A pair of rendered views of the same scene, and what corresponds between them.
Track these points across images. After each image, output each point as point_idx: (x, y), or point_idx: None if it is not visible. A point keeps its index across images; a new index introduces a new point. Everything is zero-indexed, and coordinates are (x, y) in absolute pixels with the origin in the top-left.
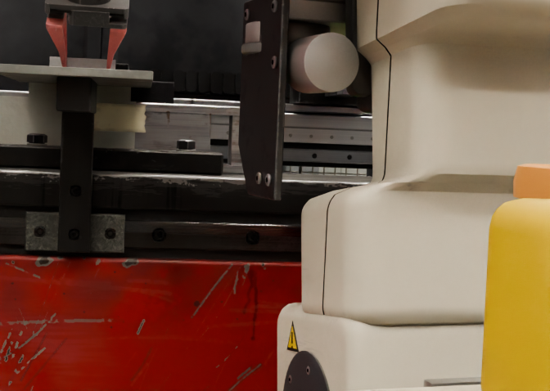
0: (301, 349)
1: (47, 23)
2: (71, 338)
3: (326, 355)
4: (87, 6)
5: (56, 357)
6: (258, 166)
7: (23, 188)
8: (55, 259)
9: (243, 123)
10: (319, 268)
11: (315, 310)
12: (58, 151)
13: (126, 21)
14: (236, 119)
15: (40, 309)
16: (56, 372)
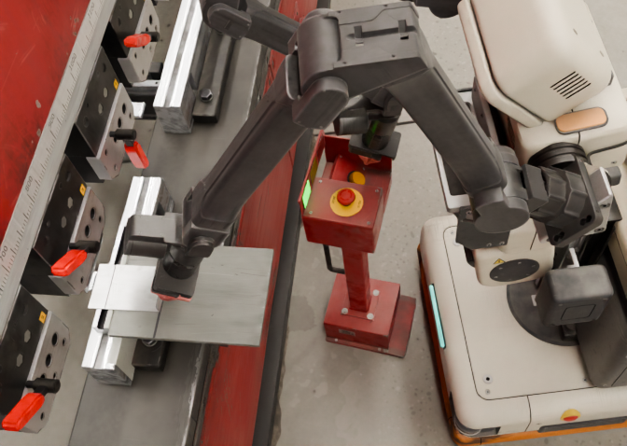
0: (508, 260)
1: (188, 299)
2: (230, 355)
3: (534, 256)
4: (199, 268)
5: (231, 369)
6: (485, 242)
7: (205, 355)
8: (218, 350)
9: (463, 236)
10: (527, 243)
11: (522, 251)
12: None
13: None
14: (160, 199)
15: (224, 369)
16: (233, 370)
